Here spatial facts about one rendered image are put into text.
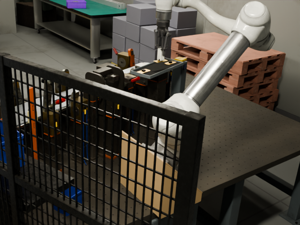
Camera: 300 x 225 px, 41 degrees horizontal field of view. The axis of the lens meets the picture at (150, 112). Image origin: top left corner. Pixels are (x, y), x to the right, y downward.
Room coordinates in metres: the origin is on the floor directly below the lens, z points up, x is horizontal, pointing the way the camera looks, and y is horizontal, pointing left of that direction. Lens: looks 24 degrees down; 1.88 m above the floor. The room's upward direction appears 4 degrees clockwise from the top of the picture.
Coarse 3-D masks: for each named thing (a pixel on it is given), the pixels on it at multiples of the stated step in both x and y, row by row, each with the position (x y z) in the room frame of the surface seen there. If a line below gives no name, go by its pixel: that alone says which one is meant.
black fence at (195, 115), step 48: (0, 96) 1.08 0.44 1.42; (96, 96) 0.88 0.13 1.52; (0, 144) 1.11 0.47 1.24; (48, 144) 0.99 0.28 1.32; (96, 144) 0.89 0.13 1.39; (192, 144) 0.73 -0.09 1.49; (48, 192) 0.99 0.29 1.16; (96, 192) 0.89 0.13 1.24; (144, 192) 0.81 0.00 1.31; (192, 192) 0.73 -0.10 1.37
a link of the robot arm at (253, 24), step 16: (240, 16) 1.83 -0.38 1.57; (256, 16) 1.78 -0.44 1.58; (240, 32) 1.80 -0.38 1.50; (256, 32) 1.79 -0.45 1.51; (224, 48) 1.77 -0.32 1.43; (240, 48) 1.77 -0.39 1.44; (208, 64) 1.74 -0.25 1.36; (224, 64) 1.73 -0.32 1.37; (208, 80) 1.69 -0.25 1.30; (176, 96) 1.64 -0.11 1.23; (192, 96) 1.65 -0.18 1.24; (160, 128) 1.53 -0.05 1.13
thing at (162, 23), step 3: (159, 21) 2.25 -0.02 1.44; (162, 21) 2.25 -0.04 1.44; (165, 21) 2.25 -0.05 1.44; (168, 21) 2.26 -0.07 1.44; (156, 24) 2.28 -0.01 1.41; (159, 24) 2.25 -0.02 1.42; (162, 24) 2.25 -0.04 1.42; (165, 24) 2.25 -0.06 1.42; (168, 24) 2.26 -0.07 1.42; (159, 27) 2.29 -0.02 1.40; (162, 27) 2.25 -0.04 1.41; (165, 27) 2.25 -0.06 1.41; (165, 30) 2.25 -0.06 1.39; (168, 30) 2.26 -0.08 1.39; (165, 33) 2.26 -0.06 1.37
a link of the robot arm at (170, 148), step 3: (159, 138) 1.72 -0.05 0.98; (159, 141) 1.71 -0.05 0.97; (162, 141) 1.68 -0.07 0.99; (162, 144) 1.68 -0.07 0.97; (168, 144) 1.65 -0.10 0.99; (168, 147) 1.67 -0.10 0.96; (171, 147) 1.66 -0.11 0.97; (174, 147) 1.65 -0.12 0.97; (177, 147) 1.65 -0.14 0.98; (168, 150) 1.67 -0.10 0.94; (171, 150) 1.66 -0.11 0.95; (177, 150) 1.67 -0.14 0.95; (177, 153) 1.67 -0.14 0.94; (177, 156) 1.67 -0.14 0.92
